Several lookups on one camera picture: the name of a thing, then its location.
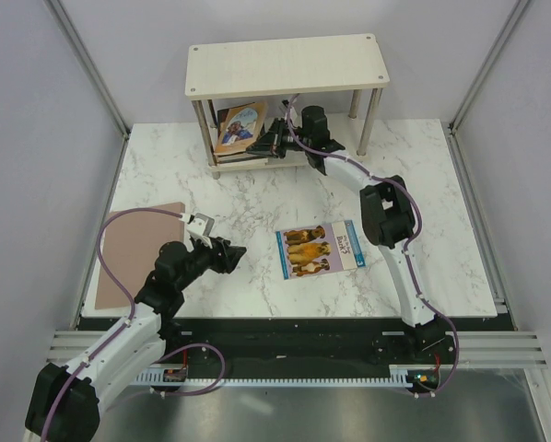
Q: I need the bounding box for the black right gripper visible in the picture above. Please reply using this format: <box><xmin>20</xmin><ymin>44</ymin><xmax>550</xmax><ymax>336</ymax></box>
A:
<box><xmin>247</xmin><ymin>118</ymin><xmax>311</xmax><ymax>159</ymax></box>

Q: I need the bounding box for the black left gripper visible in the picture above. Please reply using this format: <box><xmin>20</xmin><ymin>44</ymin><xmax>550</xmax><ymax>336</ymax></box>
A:
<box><xmin>176</xmin><ymin>235</ymin><xmax>246</xmax><ymax>291</ymax></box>

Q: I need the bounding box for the Othello book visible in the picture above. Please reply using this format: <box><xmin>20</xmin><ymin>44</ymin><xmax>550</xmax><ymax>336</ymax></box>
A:
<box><xmin>213</xmin><ymin>101</ymin><xmax>268</xmax><ymax>157</ymax></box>

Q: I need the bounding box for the red cream cover book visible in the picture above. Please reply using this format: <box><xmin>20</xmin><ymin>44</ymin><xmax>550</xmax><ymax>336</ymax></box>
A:
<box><xmin>212</xmin><ymin>108</ymin><xmax>267</xmax><ymax>168</ymax></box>

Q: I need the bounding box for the dog picture book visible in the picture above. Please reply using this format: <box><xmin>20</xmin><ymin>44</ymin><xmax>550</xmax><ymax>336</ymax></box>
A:
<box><xmin>275</xmin><ymin>220</ymin><xmax>366</xmax><ymax>280</ymax></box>

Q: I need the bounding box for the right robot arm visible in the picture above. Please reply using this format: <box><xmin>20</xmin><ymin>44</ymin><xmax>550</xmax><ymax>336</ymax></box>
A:
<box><xmin>247</xmin><ymin>106</ymin><xmax>440</xmax><ymax>363</ymax></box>

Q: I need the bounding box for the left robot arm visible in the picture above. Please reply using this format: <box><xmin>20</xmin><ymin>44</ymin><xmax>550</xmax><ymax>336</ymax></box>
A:
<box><xmin>25</xmin><ymin>237</ymin><xmax>247</xmax><ymax>441</ymax></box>

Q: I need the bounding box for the pink file folder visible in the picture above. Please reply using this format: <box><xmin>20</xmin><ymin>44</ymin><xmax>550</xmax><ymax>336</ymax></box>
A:
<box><xmin>93</xmin><ymin>203</ymin><xmax>185</xmax><ymax>313</ymax></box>

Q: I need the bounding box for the white two-tier wooden shelf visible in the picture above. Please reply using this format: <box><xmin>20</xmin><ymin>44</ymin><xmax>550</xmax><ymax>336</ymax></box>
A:
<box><xmin>184</xmin><ymin>33</ymin><xmax>390</xmax><ymax>179</ymax></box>

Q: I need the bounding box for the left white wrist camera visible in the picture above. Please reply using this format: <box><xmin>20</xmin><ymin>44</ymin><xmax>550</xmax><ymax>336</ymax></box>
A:
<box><xmin>180</xmin><ymin>213</ymin><xmax>215</xmax><ymax>248</ymax></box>

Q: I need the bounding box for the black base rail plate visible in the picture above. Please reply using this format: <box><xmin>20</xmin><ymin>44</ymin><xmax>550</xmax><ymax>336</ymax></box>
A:
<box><xmin>130</xmin><ymin>315</ymin><xmax>456</xmax><ymax>381</ymax></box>

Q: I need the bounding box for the white slotted cable duct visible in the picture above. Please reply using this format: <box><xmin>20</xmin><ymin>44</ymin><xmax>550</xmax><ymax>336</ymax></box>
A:
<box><xmin>130</xmin><ymin>366</ymin><xmax>438</xmax><ymax>389</ymax></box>

